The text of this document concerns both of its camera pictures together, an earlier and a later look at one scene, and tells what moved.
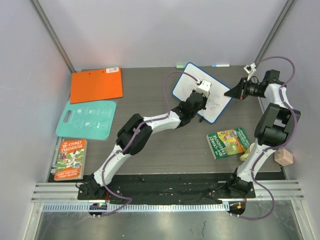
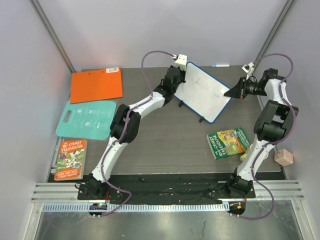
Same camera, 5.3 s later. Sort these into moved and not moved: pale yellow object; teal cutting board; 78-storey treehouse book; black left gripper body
Moved: black left gripper body
Not moved: 78-storey treehouse book; teal cutting board; pale yellow object
